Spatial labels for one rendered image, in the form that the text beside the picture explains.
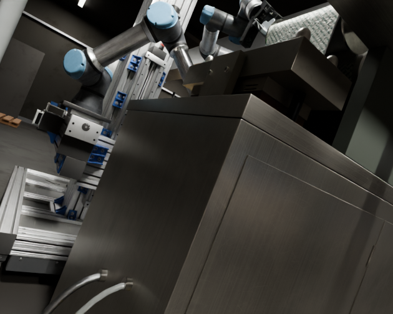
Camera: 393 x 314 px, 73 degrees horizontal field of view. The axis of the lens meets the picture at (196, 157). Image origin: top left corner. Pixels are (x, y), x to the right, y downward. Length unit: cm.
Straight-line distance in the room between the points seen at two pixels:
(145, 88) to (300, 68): 122
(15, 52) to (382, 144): 953
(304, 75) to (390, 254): 58
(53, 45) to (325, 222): 990
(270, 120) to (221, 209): 16
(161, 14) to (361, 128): 88
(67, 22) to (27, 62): 184
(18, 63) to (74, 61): 837
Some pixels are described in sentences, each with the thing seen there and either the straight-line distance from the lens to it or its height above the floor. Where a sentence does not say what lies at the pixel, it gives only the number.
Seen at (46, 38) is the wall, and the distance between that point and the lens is 1018.
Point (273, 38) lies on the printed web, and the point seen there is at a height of 122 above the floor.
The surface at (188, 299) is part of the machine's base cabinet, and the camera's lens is 45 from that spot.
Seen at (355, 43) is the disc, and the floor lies 120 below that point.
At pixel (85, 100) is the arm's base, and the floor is 86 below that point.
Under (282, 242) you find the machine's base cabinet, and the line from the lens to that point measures 52.
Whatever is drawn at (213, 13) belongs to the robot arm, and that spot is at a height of 139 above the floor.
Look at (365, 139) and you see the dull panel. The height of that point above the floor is 95.
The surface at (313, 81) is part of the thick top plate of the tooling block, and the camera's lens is 52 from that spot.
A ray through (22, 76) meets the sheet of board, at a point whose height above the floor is 127.
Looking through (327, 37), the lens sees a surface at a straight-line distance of 78.
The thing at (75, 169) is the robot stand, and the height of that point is 55.
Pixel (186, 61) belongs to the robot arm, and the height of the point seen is 119.
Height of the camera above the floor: 77
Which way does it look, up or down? 1 degrees up
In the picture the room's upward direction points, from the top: 22 degrees clockwise
